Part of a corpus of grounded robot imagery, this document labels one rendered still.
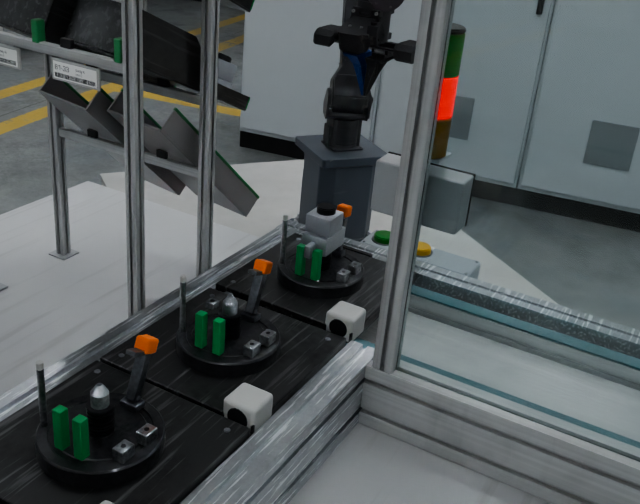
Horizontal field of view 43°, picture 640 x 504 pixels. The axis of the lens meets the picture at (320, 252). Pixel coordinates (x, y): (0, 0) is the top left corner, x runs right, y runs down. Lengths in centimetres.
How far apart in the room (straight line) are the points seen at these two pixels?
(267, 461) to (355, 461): 20
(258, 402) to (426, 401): 25
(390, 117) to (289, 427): 348
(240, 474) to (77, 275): 70
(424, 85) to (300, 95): 358
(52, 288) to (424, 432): 71
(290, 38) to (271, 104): 39
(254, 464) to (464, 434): 31
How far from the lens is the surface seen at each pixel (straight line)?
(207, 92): 127
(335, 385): 108
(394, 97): 436
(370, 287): 130
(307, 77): 450
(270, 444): 98
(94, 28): 124
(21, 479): 94
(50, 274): 155
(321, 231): 125
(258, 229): 172
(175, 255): 160
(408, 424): 115
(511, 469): 113
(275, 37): 453
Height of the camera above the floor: 159
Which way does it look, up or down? 26 degrees down
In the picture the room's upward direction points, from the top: 5 degrees clockwise
